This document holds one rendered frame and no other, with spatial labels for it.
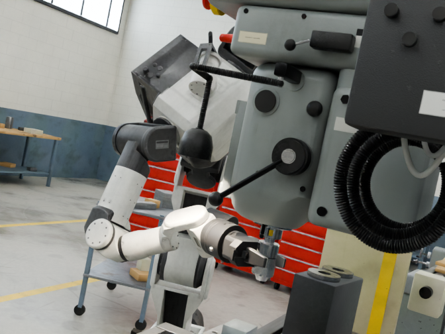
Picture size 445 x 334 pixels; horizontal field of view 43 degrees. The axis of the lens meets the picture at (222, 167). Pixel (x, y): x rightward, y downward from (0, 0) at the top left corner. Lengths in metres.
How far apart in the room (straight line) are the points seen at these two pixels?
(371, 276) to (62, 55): 9.40
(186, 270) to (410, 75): 1.29
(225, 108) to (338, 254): 1.53
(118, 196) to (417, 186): 0.79
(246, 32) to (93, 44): 11.13
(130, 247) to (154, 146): 0.27
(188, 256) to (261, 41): 0.98
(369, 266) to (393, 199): 1.92
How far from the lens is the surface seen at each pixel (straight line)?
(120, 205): 1.50
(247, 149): 1.13
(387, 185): 1.03
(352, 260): 2.95
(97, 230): 1.47
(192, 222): 1.34
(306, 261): 5.95
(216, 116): 1.58
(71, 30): 11.72
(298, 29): 1.11
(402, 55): 0.79
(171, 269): 1.93
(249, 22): 1.15
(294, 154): 1.06
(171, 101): 1.59
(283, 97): 1.11
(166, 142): 1.54
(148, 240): 1.42
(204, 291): 1.95
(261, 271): 1.21
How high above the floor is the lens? 1.47
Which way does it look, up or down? 3 degrees down
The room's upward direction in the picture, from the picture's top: 11 degrees clockwise
